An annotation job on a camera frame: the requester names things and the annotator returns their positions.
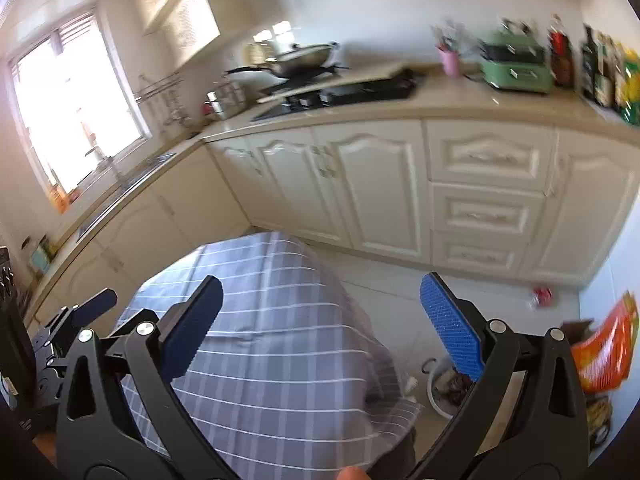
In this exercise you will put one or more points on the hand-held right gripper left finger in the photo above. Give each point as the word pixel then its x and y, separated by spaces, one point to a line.
pixel 195 332

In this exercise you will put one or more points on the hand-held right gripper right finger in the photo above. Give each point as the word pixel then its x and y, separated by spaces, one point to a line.
pixel 452 332

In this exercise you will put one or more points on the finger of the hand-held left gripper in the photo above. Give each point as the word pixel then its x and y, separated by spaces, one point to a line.
pixel 97 304

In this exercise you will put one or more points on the white trash bin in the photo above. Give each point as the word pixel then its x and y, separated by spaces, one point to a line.
pixel 433 395

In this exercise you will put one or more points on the person's right hand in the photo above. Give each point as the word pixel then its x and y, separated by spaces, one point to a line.
pixel 354 474

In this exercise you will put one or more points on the glass jar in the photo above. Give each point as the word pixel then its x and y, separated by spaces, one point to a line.
pixel 41 257

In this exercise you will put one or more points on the cream cabinet drawer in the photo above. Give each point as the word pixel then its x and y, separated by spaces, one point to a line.
pixel 485 212
pixel 475 255
pixel 490 155

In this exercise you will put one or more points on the grey checked tablecloth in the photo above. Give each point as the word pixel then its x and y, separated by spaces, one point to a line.
pixel 280 335

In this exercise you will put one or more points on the crushed red can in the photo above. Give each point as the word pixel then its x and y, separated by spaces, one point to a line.
pixel 543 297

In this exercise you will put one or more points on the steel sink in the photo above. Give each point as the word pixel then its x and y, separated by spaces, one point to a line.
pixel 130 187

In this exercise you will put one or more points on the cardboard box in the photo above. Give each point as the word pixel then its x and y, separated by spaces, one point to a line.
pixel 580 330

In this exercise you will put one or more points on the steel faucet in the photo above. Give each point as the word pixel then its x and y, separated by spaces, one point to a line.
pixel 107 160

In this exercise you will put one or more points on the orange printed bag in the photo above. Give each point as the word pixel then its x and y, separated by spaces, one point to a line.
pixel 605 355

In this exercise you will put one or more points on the white framed window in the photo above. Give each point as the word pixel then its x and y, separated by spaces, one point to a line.
pixel 75 100

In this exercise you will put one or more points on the steel utensil rack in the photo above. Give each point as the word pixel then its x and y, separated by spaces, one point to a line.
pixel 160 97

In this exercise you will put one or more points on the small red pot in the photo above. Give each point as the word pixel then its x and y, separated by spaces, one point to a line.
pixel 208 108

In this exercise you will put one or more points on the steel steamer pot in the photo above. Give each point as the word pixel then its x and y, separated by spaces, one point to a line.
pixel 227 100

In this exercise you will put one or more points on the black gas stove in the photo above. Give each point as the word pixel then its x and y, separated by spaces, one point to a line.
pixel 370 94

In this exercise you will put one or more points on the pink utensil holder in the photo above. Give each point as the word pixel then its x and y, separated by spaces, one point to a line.
pixel 450 62

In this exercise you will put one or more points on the green multi cooker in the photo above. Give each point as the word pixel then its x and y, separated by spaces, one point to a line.
pixel 517 65

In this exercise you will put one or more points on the cream steamer rack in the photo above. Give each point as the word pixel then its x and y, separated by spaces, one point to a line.
pixel 256 51

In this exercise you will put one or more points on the steel wok with lid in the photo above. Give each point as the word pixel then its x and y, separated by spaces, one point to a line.
pixel 300 60

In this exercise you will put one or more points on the yellow green packet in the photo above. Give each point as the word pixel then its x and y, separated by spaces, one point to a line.
pixel 630 90

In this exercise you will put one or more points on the small lattice wall cabinet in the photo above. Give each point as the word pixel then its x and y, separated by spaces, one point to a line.
pixel 192 30

